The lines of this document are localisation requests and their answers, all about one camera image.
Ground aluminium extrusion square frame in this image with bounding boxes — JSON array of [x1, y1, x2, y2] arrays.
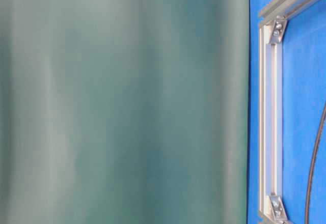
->
[[258, 0, 319, 223]]

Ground green backdrop curtain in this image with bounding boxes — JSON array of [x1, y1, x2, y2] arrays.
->
[[1, 0, 249, 223]]

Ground black USB cable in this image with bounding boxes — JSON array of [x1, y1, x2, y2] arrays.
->
[[304, 106, 326, 224]]

